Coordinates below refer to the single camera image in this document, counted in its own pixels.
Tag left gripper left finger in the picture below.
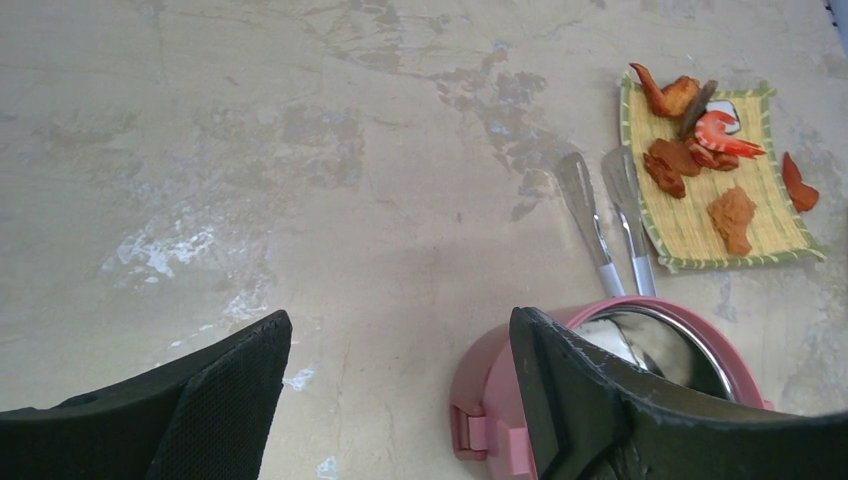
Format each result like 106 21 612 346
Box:
1 310 292 479

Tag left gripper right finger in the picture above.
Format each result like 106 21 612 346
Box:
509 307 847 479

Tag red steel pot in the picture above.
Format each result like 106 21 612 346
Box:
449 295 773 479

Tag metal serving tongs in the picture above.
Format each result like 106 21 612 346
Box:
553 145 658 299

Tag white black rice cake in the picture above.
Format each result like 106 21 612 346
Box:
575 318 639 366

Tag yellow food tray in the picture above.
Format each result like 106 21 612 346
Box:
619 74 827 272

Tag orange fried cutlet toy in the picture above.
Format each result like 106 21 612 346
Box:
707 186 757 256

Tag toy food pile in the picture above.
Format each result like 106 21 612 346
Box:
630 62 744 199

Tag loose red pepper slice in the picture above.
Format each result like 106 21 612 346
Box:
782 152 820 213

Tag red shrimp toy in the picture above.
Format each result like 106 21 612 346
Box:
694 110 766 158

